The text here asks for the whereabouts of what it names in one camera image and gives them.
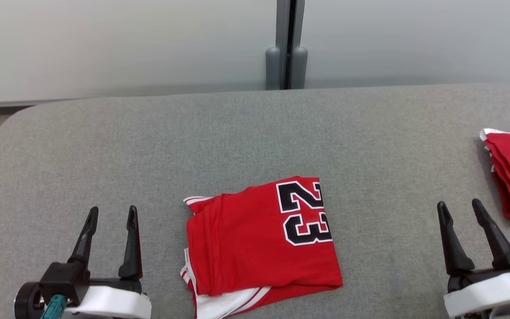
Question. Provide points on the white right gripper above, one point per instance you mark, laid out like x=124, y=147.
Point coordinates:
x=485, y=292

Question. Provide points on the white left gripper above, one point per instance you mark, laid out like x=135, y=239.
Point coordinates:
x=113, y=303

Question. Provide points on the red jersey number 23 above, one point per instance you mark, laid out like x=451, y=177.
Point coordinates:
x=246, y=248

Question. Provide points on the grey wall baseboard strip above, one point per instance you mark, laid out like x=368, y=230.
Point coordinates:
x=7, y=103

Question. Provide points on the grey rounded post foot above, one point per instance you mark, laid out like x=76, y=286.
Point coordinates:
x=272, y=68
x=299, y=67

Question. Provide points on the grey partition post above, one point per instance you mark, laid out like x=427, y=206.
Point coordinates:
x=290, y=26

